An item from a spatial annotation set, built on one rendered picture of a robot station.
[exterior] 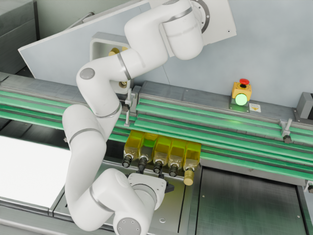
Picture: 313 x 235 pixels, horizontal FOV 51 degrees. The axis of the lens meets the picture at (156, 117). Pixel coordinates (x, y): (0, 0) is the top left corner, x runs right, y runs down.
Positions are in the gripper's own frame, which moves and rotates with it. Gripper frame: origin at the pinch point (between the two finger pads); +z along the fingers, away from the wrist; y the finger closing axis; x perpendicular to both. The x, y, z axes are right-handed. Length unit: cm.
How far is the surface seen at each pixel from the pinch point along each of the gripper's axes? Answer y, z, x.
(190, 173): 11.9, 24.4, -6.6
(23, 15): -100, 105, 38
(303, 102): 51, 47, 23
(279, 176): 51, 53, -11
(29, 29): -100, 113, 30
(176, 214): 10.1, 22.7, -22.3
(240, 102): 26, 45, 19
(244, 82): 27, 47, 27
